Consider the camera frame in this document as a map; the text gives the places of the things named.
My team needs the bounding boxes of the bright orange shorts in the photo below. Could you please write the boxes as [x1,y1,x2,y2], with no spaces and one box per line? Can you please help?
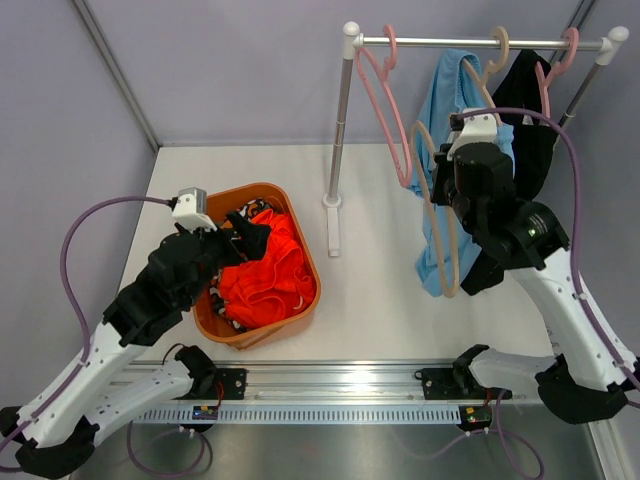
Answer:
[241,211,317,328]

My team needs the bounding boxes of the white slotted cable duct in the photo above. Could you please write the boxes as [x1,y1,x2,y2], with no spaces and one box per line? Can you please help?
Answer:
[136,404,462,425]

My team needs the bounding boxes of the metal clothes rack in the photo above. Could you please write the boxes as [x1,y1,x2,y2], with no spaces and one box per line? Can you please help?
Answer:
[322,21,629,258]

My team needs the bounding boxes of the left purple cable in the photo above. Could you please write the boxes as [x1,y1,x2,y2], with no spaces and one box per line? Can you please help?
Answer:
[0,195,215,474]

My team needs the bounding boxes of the orange plastic basket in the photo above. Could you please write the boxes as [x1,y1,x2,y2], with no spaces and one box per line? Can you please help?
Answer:
[193,183,321,350]

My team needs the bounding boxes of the beige hanger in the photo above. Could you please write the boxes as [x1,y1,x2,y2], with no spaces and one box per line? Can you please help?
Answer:
[462,26,509,108]
[410,120,460,298]

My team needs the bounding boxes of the aluminium mounting rail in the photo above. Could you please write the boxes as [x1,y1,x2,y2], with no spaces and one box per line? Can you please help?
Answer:
[119,362,561,405]

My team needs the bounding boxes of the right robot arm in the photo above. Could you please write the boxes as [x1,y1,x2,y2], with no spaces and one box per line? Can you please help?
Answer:
[431,142,639,425]

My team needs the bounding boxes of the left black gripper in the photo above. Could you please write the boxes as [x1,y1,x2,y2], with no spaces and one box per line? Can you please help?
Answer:
[178,211,271,308]

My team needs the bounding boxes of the black shorts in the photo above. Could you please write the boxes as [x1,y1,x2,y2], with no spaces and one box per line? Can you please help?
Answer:
[462,50,557,296]

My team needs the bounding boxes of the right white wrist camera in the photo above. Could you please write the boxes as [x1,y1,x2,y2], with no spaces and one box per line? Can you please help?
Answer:
[449,108,498,153]

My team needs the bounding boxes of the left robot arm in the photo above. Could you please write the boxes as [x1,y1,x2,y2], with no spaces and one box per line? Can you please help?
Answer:
[1,212,271,479]

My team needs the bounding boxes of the purple cable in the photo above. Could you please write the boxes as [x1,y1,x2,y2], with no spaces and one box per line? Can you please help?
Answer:
[0,195,215,474]
[399,107,640,479]

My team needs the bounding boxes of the light blue shorts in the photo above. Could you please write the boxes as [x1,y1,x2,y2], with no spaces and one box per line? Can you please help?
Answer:
[407,48,516,299]

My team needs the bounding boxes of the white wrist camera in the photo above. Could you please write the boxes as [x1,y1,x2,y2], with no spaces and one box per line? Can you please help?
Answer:
[171,187,218,232]
[449,108,498,153]

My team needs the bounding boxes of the camouflage patterned shorts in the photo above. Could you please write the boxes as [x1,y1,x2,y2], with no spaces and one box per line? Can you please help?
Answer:
[209,198,275,334]

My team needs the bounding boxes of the pink hanger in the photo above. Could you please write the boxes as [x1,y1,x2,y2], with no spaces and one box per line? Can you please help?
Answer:
[535,27,580,118]
[356,23,414,189]

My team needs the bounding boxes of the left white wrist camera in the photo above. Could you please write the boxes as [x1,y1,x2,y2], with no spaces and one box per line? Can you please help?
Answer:
[171,187,218,232]

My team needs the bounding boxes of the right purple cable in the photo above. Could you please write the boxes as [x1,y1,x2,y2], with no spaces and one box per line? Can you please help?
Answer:
[399,107,640,479]

